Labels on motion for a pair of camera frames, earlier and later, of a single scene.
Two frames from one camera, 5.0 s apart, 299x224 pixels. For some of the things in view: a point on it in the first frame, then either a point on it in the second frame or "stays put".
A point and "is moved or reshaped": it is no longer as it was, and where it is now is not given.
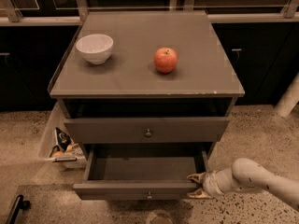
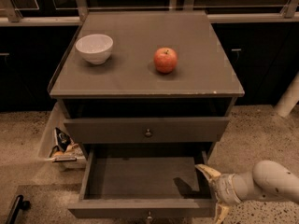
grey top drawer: x=148 y=130 stays put
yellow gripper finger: x=198 y=177 → x=208 y=172
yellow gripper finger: x=198 y=193 → x=221 y=213
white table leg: x=289 y=99 stays put
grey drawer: x=140 y=174 is moved or reshaped
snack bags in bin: x=65 y=146 stays put
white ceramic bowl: x=95 y=48 stays put
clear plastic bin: x=54 y=143 stays put
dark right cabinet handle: x=236 y=49 stays put
